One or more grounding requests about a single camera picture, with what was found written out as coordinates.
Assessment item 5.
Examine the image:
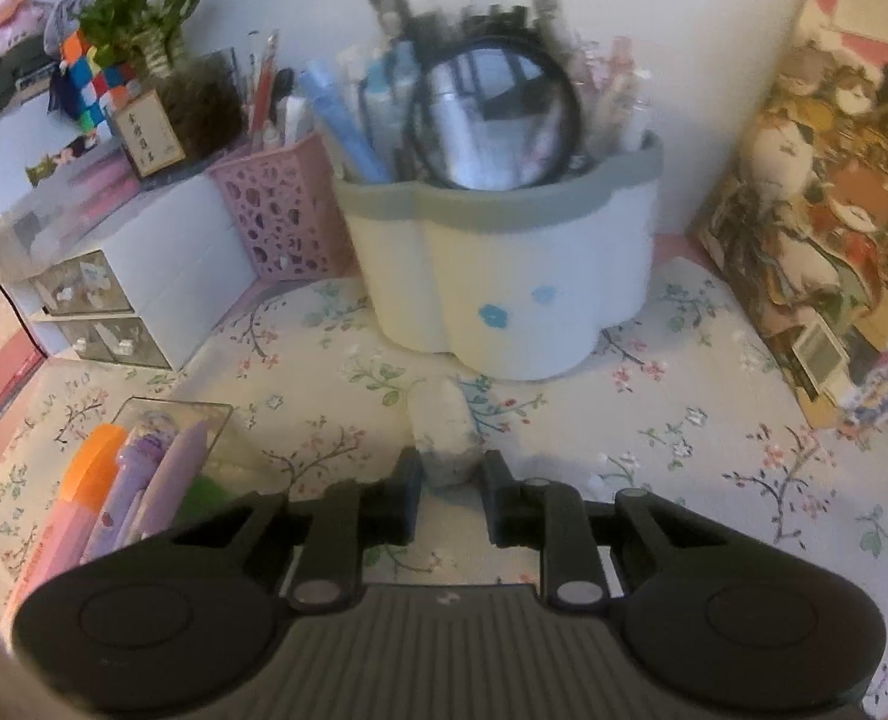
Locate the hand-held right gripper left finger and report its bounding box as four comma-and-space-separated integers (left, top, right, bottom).
166, 448, 424, 612

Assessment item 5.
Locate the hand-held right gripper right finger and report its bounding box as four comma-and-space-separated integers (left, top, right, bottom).
484, 451, 722, 610

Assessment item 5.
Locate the white eraser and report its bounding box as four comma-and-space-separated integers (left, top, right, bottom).
406, 379, 484, 487

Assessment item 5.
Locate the clear acrylic tray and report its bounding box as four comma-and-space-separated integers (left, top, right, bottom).
106, 396, 235, 515

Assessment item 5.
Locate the purple patterned pen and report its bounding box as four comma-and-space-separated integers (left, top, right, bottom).
84, 409, 175, 563

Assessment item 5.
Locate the orange marker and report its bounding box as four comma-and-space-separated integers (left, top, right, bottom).
9, 424, 128, 608

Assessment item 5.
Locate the floral tablecloth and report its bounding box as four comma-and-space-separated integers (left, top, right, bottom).
0, 255, 888, 720

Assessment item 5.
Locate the white flower-shaped pen holder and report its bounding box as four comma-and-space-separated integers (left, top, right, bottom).
331, 127, 664, 380

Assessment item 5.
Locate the pink perforated basket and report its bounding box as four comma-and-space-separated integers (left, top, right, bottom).
208, 131, 355, 286

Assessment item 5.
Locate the white drawer organizer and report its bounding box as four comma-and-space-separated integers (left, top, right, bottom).
0, 176, 257, 372

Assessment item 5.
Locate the black-rimmed magnifying glass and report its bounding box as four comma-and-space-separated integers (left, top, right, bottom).
406, 37, 584, 190

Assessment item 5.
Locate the bunch of pens in holder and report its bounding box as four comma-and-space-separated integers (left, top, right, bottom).
298, 0, 651, 185

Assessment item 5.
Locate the bunch of pens in basket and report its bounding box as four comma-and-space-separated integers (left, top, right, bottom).
241, 30, 302, 155

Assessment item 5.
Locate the dark fuzzy ball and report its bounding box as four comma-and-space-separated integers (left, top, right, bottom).
155, 64, 246, 158

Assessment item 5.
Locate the illustrated box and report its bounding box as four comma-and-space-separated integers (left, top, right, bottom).
695, 0, 888, 428

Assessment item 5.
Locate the clear plastic storage box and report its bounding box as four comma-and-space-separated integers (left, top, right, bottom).
0, 154, 212, 256

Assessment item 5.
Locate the small sign card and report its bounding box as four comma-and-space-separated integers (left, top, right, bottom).
106, 88, 186, 179

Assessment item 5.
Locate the colourful puzzle cube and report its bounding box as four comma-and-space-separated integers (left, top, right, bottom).
58, 30, 141, 128

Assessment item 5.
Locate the pale blue box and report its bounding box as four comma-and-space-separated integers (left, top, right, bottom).
0, 116, 70, 241

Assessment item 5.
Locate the green potted plant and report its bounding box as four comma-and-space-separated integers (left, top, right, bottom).
76, 0, 224, 80

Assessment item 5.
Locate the dark green box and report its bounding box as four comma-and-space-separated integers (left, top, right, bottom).
0, 52, 62, 136

